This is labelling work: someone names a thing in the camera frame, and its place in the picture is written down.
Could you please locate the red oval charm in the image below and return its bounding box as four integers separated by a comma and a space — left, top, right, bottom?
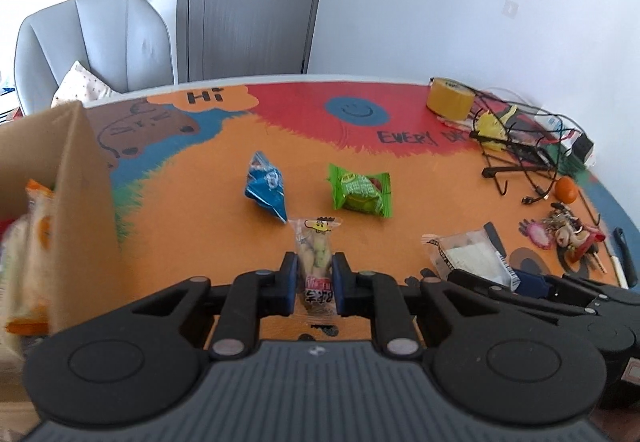
565, 232, 606, 263

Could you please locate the grey padded chair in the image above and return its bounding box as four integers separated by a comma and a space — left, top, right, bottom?
15, 0, 176, 115

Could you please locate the white labelled snack packet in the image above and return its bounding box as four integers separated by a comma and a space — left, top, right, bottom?
421, 228, 521, 290

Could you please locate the brown cardboard box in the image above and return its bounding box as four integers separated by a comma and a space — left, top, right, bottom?
0, 100, 123, 373

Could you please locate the colourful printed table mat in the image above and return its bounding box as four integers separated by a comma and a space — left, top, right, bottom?
82, 74, 640, 353

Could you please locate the blue snack packet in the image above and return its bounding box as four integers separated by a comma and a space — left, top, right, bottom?
244, 151, 290, 225

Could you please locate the yellow plastic bag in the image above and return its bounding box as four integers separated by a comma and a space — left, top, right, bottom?
472, 104, 518, 140

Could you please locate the light green snack packet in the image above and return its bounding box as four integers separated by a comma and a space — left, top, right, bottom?
327, 163, 392, 219

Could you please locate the black metal stand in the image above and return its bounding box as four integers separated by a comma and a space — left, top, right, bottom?
470, 129, 558, 195

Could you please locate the black power adapter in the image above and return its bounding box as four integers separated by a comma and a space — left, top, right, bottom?
570, 132, 596, 163

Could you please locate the pink keychain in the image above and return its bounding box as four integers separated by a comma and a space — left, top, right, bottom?
520, 219, 551, 250

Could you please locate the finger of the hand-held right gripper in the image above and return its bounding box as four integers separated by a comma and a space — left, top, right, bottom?
512, 269, 618, 305
446, 270, 601, 323

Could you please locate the small figure keychain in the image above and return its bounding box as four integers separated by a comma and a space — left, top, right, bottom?
550, 212, 591, 247

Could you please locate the grey door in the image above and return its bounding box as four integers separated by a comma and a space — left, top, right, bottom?
177, 0, 335, 83

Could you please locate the black usb cable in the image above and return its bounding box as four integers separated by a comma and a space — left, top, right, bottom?
520, 162, 561, 206

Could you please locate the black marker pen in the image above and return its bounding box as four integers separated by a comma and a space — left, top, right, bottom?
614, 228, 640, 287

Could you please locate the flat red box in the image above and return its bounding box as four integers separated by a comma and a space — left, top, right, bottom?
480, 99, 576, 147

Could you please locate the black power cable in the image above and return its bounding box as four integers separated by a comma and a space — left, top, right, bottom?
470, 86, 586, 157

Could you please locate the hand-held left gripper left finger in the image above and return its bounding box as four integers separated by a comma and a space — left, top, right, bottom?
122, 252, 300, 359

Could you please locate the clear white rice snack packet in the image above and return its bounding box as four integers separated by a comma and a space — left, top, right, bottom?
0, 217, 31, 363

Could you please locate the clear chicken feet snack packet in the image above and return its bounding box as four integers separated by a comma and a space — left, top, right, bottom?
289, 216, 345, 325

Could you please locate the white dotted cushion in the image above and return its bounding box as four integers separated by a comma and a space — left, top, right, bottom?
51, 60, 121, 108

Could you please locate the long orange bread packet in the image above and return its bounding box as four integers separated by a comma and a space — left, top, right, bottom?
5, 179, 58, 338

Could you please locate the yellow tape roll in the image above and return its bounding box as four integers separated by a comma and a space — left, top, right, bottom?
426, 76, 476, 123

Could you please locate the tangerine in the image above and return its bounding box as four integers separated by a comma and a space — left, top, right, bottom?
556, 177, 581, 203

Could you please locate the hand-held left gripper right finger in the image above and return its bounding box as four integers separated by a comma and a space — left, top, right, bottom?
333, 252, 506, 358

